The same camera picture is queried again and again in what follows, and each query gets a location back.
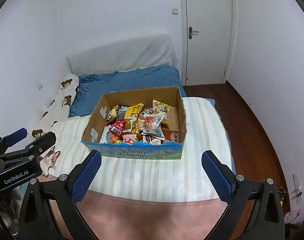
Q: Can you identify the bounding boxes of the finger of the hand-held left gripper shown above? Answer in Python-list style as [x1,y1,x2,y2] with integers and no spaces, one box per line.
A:
[24,131,57,156]
[0,127,28,149]

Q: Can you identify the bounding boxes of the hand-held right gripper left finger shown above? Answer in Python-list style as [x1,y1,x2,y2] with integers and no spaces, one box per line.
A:
[18,149,102,240]

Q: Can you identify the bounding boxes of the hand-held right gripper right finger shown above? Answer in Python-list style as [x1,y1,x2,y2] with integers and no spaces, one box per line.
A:
[201,150,285,240]

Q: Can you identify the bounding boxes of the blue green cardboard box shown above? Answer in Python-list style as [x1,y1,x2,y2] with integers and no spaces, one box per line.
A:
[81,86,188,160]

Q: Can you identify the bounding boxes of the cat print cloth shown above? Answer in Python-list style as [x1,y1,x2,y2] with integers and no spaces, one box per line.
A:
[39,144,61,176]

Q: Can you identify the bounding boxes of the bear print white pillow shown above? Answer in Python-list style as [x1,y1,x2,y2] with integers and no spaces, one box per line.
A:
[29,73,80,141]

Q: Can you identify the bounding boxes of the orange snack packet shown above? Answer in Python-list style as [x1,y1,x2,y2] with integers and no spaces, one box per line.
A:
[121,132,143,146]

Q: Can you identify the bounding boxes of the cream striped bed sheet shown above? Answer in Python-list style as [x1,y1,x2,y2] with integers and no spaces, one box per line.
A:
[51,96,233,203]

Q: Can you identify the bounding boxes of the pink fleece blanket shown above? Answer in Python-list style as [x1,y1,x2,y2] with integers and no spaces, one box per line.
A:
[37,174,256,240]

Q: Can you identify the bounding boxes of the yellow black snack packet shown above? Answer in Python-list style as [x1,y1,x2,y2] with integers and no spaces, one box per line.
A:
[124,103,145,133]

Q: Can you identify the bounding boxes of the white cookie print packet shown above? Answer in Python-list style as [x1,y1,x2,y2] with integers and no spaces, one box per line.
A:
[143,113,167,141]

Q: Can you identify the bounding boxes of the white plug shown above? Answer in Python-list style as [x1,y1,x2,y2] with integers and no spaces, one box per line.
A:
[291,188,304,201]

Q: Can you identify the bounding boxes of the blue bed sheet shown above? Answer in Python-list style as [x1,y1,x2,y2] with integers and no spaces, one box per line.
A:
[69,64,216,118]

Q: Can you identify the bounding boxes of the white covered headboard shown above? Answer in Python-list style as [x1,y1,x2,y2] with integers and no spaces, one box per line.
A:
[66,34,178,77]

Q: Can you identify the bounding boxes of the white door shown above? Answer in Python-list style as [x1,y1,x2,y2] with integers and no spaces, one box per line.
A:
[183,0,237,86]

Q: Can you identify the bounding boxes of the brass door handle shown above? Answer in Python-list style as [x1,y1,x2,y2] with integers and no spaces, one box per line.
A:
[188,26,199,40]

